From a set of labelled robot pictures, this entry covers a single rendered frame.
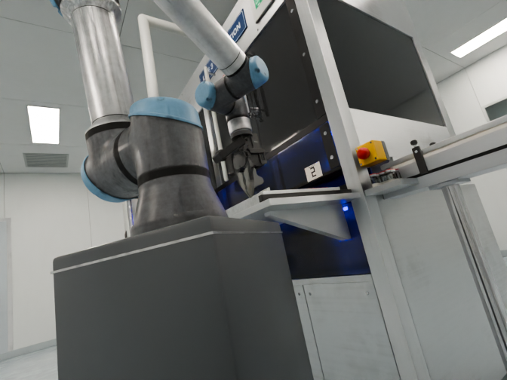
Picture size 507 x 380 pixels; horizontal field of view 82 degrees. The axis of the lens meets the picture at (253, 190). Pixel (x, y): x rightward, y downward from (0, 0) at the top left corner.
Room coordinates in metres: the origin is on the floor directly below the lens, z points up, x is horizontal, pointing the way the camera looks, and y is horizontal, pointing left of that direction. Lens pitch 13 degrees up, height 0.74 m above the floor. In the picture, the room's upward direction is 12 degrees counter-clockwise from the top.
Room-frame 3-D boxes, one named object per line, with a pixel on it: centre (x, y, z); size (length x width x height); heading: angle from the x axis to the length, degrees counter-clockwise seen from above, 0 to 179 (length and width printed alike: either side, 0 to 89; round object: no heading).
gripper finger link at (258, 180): (0.88, -0.01, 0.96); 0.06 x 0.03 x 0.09; 126
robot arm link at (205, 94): (0.79, 0.05, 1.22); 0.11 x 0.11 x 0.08; 56
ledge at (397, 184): (0.98, -0.47, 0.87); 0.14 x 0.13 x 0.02; 126
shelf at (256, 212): (1.20, -0.03, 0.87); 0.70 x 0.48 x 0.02; 36
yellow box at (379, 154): (0.97, -0.42, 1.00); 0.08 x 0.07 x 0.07; 126
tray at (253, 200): (1.03, -0.09, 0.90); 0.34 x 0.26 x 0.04; 125
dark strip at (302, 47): (1.07, -0.32, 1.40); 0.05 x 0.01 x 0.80; 36
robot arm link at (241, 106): (0.88, 0.01, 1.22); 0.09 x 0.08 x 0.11; 146
